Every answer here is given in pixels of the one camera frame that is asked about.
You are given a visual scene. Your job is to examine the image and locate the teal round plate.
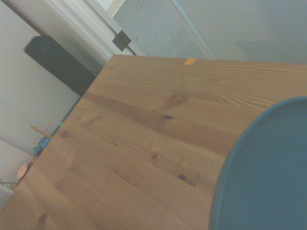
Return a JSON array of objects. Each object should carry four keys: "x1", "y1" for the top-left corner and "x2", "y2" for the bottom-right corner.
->
[{"x1": 209, "y1": 96, "x2": 307, "y2": 230}]

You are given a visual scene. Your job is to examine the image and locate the brass door hinge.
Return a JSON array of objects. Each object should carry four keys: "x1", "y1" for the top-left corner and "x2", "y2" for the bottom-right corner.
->
[{"x1": 112, "y1": 29, "x2": 132, "y2": 52}]

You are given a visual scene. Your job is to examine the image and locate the black tower heater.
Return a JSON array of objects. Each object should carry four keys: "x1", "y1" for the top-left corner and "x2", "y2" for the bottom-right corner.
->
[{"x1": 23, "y1": 35, "x2": 97, "y2": 97}]

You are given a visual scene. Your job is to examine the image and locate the wooden stick rack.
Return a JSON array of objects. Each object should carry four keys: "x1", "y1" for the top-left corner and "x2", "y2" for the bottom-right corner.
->
[{"x1": 29, "y1": 122, "x2": 52, "y2": 140}]

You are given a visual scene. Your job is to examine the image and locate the blue plastic item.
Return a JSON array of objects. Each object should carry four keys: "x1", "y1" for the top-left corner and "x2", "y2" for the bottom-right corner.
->
[{"x1": 33, "y1": 136, "x2": 52, "y2": 155}]

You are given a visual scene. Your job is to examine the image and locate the white door frame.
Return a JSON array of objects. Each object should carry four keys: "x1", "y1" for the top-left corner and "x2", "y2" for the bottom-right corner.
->
[{"x1": 7, "y1": 0, "x2": 140, "y2": 63}]

